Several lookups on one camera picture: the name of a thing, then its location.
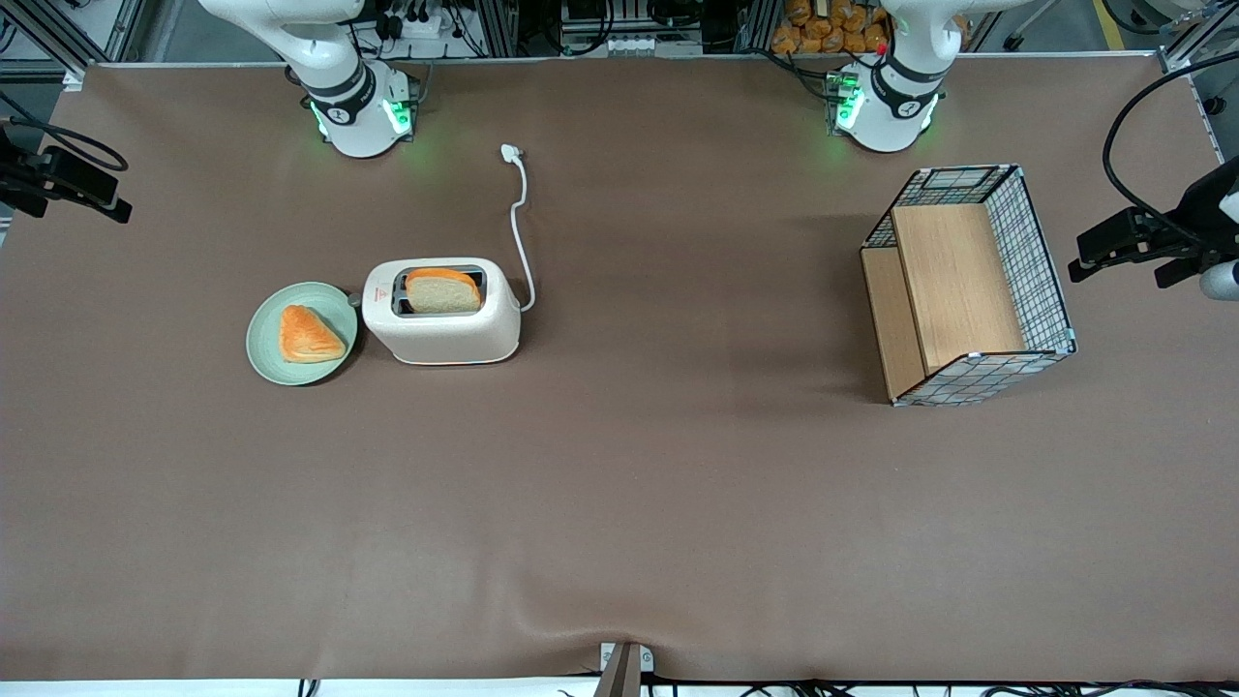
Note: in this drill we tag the aluminium frame profile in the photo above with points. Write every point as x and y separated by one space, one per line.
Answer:
1205 58
58 29

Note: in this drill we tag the light green round plate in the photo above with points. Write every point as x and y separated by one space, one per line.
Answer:
266 348

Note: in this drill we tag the bag of brown buns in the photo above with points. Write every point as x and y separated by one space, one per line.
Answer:
832 29

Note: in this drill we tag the brown table cover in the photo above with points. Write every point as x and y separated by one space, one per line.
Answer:
619 503

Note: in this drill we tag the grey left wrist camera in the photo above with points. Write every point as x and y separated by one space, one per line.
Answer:
1222 281

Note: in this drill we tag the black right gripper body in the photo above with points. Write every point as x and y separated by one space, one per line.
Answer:
19 174

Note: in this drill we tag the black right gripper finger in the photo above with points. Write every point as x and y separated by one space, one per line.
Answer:
82 172
114 210

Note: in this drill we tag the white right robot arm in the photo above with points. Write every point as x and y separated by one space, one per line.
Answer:
358 126

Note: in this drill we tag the toast slice with orange crust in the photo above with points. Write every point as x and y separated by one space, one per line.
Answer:
442 293

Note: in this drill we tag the white power strip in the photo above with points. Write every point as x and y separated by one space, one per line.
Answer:
416 21

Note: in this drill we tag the triangular orange bread piece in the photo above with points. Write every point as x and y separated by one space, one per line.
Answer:
305 337

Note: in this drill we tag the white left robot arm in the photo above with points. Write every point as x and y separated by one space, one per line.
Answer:
891 121

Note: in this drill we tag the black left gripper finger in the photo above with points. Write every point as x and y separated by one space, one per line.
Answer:
1123 232
1176 269

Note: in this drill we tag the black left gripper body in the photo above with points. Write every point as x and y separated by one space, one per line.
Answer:
1196 215

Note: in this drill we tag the white two-slot toaster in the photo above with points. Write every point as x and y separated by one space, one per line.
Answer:
445 334

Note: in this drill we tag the metal camera bracket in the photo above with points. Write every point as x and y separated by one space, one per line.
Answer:
624 668

